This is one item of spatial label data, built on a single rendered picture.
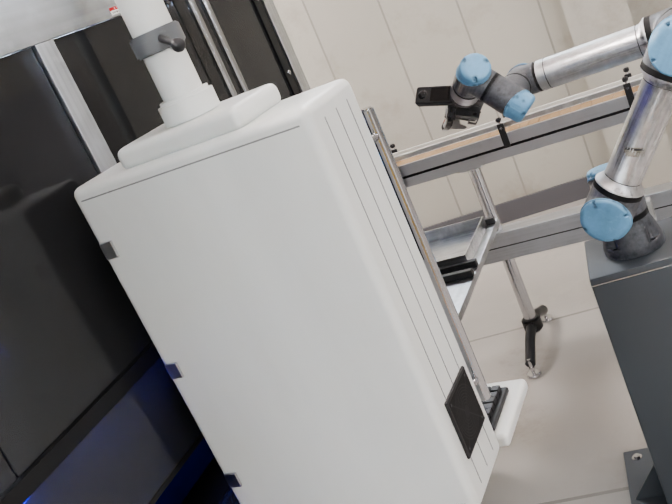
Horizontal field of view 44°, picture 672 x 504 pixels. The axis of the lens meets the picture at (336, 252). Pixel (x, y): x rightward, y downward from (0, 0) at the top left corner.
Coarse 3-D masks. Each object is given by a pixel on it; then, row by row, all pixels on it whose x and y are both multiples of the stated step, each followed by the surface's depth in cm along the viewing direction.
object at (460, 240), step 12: (444, 228) 249; (456, 228) 247; (468, 228) 246; (480, 228) 238; (432, 240) 252; (444, 240) 248; (456, 240) 244; (468, 240) 240; (480, 240) 236; (444, 252) 239; (456, 252) 235; (468, 252) 224; (444, 264) 225
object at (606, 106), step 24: (576, 96) 304; (600, 96) 295; (624, 96) 290; (504, 120) 316; (528, 120) 314; (552, 120) 302; (576, 120) 299; (600, 120) 296; (624, 120) 293; (432, 144) 324; (456, 144) 326; (480, 144) 314; (504, 144) 310; (528, 144) 308; (408, 168) 328; (432, 168) 325; (456, 168) 322
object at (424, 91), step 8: (424, 88) 214; (432, 88) 213; (440, 88) 212; (448, 88) 211; (416, 96) 215; (424, 96) 213; (432, 96) 212; (440, 96) 211; (448, 96) 210; (416, 104) 215; (424, 104) 214; (432, 104) 213; (440, 104) 212; (448, 104) 211
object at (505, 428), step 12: (492, 384) 178; (504, 384) 176; (516, 384) 175; (516, 396) 171; (504, 408) 168; (516, 408) 168; (504, 420) 164; (516, 420) 166; (504, 432) 161; (504, 444) 161
